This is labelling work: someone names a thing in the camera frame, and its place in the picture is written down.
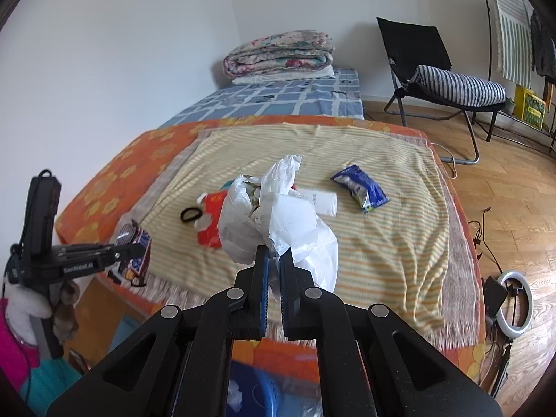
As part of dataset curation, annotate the blue checked bed sheet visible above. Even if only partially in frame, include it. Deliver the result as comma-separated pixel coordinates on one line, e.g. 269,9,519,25
158,67,366,129

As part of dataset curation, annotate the blue red paper box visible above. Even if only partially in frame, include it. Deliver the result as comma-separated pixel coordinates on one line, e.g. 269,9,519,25
116,221,153,286

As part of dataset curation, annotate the orange floral bed sheet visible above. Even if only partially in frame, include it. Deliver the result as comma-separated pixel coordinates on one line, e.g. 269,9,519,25
54,115,487,400

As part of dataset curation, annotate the yellow striped towel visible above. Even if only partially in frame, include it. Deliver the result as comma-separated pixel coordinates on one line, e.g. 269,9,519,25
145,124,452,335

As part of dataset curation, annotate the white cable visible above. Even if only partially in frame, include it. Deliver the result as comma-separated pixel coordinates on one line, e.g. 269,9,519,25
435,141,459,180

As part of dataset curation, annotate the person's left forearm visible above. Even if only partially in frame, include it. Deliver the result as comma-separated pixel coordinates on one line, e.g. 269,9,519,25
0,297,42,394

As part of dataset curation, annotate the black flat device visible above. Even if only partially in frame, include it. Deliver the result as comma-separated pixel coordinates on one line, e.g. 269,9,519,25
481,276,507,319

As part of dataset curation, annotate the crumpled white tissue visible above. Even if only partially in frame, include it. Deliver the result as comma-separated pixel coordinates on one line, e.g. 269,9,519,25
228,380,247,407

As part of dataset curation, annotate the red packet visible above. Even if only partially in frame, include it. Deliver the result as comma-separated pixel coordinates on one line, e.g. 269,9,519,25
197,190,233,249

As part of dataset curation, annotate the yellow plastic crate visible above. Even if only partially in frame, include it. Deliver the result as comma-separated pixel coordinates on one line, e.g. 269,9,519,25
515,87,547,130

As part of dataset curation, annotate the dark hanging garment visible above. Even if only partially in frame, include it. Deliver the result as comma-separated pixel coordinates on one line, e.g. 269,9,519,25
530,9,556,80

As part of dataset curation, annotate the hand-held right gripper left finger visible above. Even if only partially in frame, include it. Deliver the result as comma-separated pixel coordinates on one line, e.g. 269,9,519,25
46,246,269,417

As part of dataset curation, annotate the black cable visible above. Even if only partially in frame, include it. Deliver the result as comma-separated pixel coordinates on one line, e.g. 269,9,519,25
468,207,502,272

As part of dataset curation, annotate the black clothes rack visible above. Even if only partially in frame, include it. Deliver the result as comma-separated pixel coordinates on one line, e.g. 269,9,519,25
477,0,556,154

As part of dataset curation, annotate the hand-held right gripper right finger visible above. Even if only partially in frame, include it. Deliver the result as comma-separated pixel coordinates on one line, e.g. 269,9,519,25
279,247,505,417

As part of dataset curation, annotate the white plastic cup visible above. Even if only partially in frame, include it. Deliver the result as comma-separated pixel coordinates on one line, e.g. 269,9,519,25
299,188,338,218

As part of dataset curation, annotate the blue plastic basket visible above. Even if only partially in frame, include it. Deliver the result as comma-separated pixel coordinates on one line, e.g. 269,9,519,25
229,360,323,417

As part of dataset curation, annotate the teal ribbed mat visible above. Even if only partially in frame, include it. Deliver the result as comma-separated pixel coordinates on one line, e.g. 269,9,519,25
24,356,90,416

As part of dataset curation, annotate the person's left hand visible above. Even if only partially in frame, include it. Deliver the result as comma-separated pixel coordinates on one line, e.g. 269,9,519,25
5,280,81,346

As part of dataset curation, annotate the blue snack packet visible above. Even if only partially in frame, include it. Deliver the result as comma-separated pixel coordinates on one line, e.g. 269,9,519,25
331,164,389,213

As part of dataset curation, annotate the white ring light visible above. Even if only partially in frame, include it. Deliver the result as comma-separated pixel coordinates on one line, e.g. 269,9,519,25
495,270,534,340

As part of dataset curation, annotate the folded floral quilt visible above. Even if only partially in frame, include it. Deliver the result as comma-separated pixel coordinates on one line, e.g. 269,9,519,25
223,30,335,80

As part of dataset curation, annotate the black folding chair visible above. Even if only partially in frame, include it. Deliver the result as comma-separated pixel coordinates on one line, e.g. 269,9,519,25
376,17,507,166

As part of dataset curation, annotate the green striped towel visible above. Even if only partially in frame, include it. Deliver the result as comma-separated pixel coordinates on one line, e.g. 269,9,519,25
483,0,536,88

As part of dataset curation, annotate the white plastic bag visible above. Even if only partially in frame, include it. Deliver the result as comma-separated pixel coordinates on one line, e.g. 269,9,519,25
217,154,340,294

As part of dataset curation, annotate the striped cushion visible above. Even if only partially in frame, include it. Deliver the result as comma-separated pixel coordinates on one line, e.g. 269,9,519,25
408,65,507,107

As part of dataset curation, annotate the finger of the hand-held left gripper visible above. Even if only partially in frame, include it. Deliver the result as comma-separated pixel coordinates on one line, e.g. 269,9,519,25
105,242,147,267

